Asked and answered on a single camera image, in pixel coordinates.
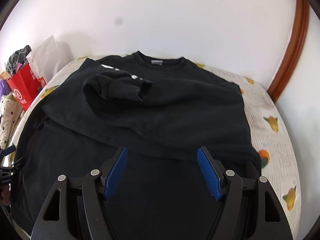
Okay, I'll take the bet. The black sweatshirt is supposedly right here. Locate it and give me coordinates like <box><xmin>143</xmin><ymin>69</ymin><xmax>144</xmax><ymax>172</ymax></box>
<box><xmin>11</xmin><ymin>52</ymin><xmax>261</xmax><ymax>239</ymax></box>

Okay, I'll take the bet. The grey plaid clothing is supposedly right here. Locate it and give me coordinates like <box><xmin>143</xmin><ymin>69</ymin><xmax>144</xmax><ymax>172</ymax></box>
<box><xmin>5</xmin><ymin>45</ymin><xmax>31</xmax><ymax>76</ymax></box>

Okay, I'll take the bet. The fruit print tablecloth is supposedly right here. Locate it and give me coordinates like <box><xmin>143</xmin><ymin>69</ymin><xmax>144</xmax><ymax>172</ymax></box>
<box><xmin>11</xmin><ymin>57</ymin><xmax>300</xmax><ymax>239</ymax></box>

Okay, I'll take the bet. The white floral quilt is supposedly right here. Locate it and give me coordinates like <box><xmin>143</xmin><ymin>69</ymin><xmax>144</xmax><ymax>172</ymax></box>
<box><xmin>1</xmin><ymin>92</ymin><xmax>23</xmax><ymax>149</ymax></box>

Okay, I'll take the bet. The red paper shopping bag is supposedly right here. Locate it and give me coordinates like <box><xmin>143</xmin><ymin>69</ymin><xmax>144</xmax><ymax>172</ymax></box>
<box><xmin>8</xmin><ymin>64</ymin><xmax>47</xmax><ymax>111</ymax></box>

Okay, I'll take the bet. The white Miniso plastic bag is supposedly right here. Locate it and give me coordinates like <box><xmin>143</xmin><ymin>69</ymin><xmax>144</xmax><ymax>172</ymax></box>
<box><xmin>27</xmin><ymin>35</ymin><xmax>73</xmax><ymax>87</ymax></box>

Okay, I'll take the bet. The brown wooden door frame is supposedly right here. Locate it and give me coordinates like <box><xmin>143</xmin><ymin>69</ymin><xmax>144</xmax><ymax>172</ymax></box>
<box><xmin>267</xmin><ymin>0</ymin><xmax>310</xmax><ymax>102</ymax></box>

